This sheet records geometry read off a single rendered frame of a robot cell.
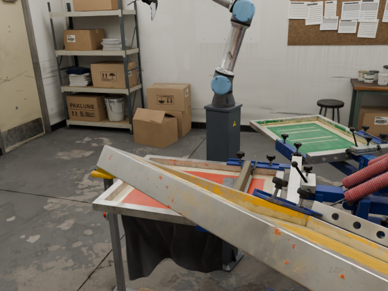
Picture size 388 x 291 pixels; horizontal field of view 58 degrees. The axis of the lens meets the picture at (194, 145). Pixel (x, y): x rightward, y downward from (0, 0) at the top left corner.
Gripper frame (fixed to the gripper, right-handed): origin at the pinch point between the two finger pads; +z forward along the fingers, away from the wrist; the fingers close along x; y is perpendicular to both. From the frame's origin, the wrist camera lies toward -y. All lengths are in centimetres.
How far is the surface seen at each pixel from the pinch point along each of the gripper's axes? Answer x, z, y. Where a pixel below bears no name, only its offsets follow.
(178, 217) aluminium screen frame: -55, 81, -55
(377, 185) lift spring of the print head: -111, 34, -81
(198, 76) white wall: -103, -73, 338
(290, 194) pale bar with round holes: -91, 51, -63
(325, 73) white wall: -241, -144, 240
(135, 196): -40, 84, -27
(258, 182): -91, 52, -32
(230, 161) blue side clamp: -79, 48, -15
